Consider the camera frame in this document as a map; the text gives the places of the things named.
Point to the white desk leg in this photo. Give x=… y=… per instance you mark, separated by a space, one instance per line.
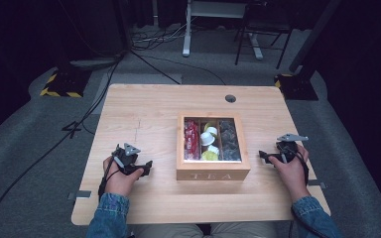
x=187 y=33
x=255 y=46

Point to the grey metal table bracket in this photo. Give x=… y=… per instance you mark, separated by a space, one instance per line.
x=79 y=194
x=318 y=184

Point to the striped black stand base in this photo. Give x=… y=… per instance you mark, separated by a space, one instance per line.
x=64 y=84
x=297 y=87

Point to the pile of dark packets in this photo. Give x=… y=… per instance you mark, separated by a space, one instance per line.
x=229 y=140

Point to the person's left hand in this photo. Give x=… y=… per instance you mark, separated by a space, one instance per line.
x=120 y=183

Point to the black slanted post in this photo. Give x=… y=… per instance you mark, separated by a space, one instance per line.
x=314 y=33

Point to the white creamer cup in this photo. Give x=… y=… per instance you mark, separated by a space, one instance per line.
x=213 y=150
x=207 y=139
x=213 y=131

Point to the black chair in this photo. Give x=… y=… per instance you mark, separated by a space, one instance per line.
x=264 y=26

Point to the yellow-green lidded cup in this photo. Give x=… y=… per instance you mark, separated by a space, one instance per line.
x=208 y=126
x=209 y=156

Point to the wooden box with glass lid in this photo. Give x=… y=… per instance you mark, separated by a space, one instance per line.
x=211 y=172

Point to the person's right leg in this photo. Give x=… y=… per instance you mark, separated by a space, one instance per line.
x=244 y=230

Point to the person's left leg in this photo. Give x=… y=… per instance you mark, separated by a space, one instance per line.
x=168 y=230

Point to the person's right hand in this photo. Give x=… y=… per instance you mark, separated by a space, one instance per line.
x=291 y=178

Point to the person's leg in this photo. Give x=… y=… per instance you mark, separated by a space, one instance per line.
x=168 y=230
x=244 y=230

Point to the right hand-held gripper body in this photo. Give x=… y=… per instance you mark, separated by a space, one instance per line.
x=287 y=148

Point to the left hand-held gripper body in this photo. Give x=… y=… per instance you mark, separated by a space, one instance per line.
x=125 y=158

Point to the white desk panel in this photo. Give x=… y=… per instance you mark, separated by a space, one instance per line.
x=218 y=8

